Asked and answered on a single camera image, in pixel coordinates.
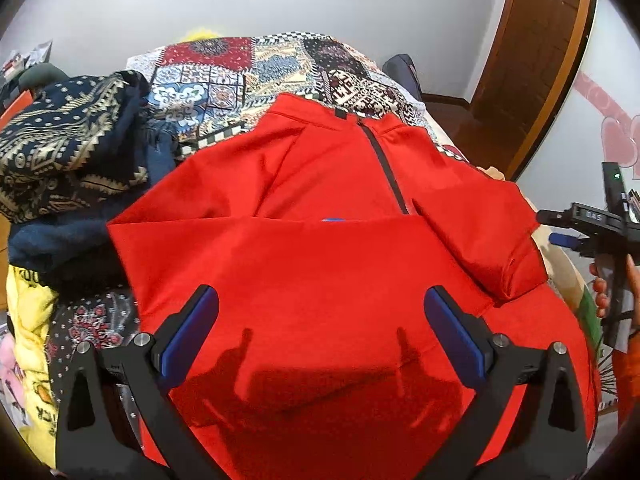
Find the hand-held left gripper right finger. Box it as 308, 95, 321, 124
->
424, 285, 588, 480

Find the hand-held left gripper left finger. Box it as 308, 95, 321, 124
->
55, 284, 236, 480

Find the yellow curved tube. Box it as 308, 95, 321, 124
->
177, 27, 223, 42

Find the person's right forearm orange sleeve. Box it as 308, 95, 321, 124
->
612, 330, 640, 431

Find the pink wall decal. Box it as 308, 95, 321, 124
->
572, 72, 640, 181

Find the brown wooden door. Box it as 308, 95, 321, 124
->
470, 0, 598, 181

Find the navy gold patterned cloth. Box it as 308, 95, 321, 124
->
0, 72, 151, 226

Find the dark blue garment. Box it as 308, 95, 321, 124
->
10, 120, 183, 291

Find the yellow printed cloth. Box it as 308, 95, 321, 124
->
5, 265, 61, 466

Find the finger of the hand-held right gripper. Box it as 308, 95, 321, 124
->
549, 232, 583, 251
536, 208, 575, 229

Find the orange box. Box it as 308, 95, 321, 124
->
0, 87, 38, 133

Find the red zip shirt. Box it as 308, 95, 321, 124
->
106, 92, 601, 480

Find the patchwork printed blanket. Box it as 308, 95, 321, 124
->
47, 32, 621, 466

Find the dark blue cushion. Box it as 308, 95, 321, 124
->
382, 54, 423, 106

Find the grey cushion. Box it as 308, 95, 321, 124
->
17, 62, 68, 91

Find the person's right hand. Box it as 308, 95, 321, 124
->
589, 255, 640, 333

